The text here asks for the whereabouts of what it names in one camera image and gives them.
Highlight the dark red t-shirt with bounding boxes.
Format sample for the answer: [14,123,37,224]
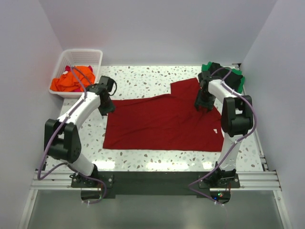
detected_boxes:
[103,78,224,152]

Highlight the orange t-shirt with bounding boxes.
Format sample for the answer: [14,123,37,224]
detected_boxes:
[50,68,95,92]

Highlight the folded black t-shirt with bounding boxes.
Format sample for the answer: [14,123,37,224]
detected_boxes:
[208,62,244,94]

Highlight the aluminium extrusion rail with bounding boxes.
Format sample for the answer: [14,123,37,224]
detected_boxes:
[30,170,281,191]

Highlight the white plastic laundry basket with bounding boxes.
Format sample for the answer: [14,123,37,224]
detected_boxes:
[49,49,103,99]

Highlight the folded green t-shirt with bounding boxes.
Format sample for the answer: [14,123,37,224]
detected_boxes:
[201,61,246,95]

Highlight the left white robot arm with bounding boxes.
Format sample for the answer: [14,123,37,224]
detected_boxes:
[42,76,117,180]

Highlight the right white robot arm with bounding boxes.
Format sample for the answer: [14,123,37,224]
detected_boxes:
[194,70,255,182]

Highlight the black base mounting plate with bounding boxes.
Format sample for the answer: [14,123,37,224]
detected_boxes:
[70,171,241,200]

